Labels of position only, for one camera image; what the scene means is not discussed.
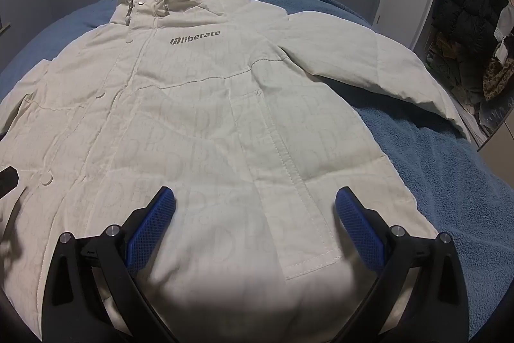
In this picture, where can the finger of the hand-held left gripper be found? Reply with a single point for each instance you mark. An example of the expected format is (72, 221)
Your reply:
(7, 182)

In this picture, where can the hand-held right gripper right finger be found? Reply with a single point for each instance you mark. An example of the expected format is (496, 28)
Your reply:
(359, 226)

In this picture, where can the pile of patterned clothes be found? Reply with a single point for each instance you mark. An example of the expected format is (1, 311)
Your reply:
(498, 77)

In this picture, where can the cream hooded puffer jacket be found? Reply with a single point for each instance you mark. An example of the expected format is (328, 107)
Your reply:
(200, 106)

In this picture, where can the blue fleece blanket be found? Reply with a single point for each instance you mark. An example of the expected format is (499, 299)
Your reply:
(421, 166)

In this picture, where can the dark puffer coat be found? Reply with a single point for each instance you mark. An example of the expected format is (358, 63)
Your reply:
(470, 17)

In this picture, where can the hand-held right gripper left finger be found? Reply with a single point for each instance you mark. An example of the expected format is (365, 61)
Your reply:
(151, 224)

